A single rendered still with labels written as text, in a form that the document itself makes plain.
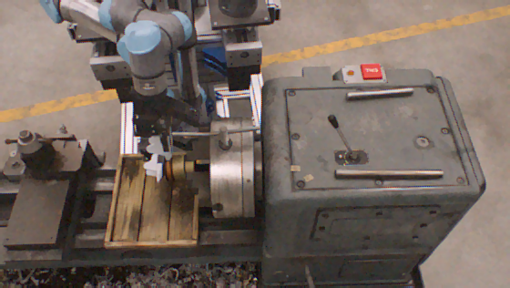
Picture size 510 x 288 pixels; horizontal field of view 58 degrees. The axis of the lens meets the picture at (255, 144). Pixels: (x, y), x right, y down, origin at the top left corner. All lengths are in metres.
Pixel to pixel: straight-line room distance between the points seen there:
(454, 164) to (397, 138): 0.17
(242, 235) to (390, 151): 0.58
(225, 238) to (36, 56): 2.42
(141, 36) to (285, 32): 2.53
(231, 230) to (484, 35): 2.74
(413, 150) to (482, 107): 2.01
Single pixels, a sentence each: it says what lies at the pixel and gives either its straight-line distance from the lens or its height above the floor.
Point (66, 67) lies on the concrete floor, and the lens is 3.47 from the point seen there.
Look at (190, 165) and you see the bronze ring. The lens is 1.42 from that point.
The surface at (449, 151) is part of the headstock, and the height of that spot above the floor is 1.26.
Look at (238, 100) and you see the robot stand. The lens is 2.74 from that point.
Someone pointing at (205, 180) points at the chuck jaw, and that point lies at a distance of 1.39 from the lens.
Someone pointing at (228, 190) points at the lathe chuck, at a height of 1.17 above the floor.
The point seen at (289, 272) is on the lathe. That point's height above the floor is 0.69.
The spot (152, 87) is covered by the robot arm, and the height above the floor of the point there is 1.53.
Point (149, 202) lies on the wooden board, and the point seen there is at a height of 0.88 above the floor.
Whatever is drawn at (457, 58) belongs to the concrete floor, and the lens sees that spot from 3.57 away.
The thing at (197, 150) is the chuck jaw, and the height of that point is 1.14.
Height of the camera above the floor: 2.31
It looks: 55 degrees down
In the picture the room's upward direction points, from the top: straight up
